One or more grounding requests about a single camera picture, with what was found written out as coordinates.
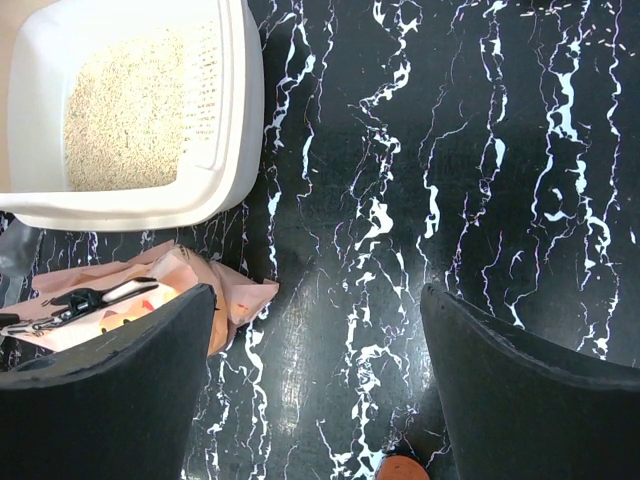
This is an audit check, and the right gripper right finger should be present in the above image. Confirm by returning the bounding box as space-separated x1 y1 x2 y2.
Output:
420 284 639 479

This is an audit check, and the cream plastic litter box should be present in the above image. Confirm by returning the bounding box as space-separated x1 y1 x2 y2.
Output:
1 1 264 232

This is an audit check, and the pink cat litter bag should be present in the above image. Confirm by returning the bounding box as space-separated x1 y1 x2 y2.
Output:
1 242 279 355

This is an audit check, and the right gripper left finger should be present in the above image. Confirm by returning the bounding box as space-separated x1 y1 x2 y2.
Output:
1 284 216 479

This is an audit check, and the black marble pattern mat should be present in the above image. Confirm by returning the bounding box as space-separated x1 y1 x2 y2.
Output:
32 1 639 479

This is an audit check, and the clear plastic scoop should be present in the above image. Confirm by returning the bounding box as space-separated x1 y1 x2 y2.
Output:
1 219 42 307

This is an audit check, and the orange bottle with white cap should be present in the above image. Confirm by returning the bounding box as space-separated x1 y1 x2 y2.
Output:
374 454 430 480

